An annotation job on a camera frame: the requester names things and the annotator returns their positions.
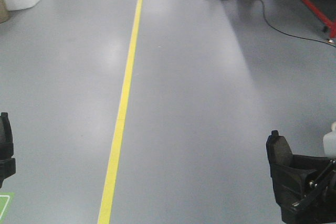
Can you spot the tan plant pot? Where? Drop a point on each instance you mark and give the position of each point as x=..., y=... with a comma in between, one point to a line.
x=4, y=13

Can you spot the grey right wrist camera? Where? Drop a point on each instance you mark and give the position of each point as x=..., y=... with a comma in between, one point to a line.
x=329, y=142

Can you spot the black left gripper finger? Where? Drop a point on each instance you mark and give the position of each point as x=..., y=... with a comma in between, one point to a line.
x=8, y=163

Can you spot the grey brake pad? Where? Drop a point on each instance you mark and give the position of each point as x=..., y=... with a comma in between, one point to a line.
x=278, y=149
x=6, y=130

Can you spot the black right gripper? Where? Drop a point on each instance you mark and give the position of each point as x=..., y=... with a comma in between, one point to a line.
x=305, y=190

